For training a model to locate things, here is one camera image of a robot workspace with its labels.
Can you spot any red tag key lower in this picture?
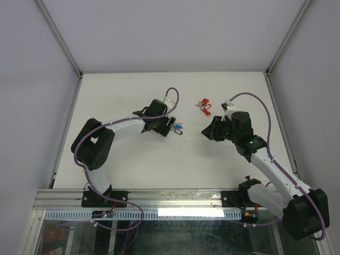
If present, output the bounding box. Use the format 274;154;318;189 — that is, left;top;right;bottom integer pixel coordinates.
202;104;211;117

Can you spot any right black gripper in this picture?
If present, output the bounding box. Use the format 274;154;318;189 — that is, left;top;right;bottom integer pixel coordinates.
201;115;239;143

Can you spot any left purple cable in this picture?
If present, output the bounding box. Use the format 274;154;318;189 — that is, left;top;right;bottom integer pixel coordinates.
73;87;180;234

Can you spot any white slotted cable duct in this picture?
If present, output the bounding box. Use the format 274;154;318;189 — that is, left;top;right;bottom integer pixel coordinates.
45;208;242;221

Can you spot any red tag key upper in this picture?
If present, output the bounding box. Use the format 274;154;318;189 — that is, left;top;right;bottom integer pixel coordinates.
197;98;209;107

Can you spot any aluminium mounting rail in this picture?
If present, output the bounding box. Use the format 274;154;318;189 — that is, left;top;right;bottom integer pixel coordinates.
33;187;319;210

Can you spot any red tag key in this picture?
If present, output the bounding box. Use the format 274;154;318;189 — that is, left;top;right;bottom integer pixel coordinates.
197;98;209;107
202;104;211;117

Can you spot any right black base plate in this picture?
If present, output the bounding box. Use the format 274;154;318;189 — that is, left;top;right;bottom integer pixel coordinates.
221;190;254;210

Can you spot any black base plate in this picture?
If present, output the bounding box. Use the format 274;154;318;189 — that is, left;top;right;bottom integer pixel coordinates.
221;190;254;210
81;189;130;208

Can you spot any purple cable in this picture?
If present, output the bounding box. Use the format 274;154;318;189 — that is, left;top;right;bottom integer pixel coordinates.
229;92;327;241
73;87;180;234

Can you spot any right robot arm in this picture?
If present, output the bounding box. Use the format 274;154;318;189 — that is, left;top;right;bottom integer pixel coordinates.
201;111;330;241

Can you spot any blue tag key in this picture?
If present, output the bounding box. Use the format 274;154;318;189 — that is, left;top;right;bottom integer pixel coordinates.
171;123;184;135

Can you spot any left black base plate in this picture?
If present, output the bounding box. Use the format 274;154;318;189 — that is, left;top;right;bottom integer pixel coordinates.
81;189;130;208

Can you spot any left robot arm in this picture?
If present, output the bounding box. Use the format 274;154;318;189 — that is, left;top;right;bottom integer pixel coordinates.
71;97;176;207

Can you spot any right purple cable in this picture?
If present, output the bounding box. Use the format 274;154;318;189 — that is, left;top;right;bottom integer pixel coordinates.
229;92;327;241

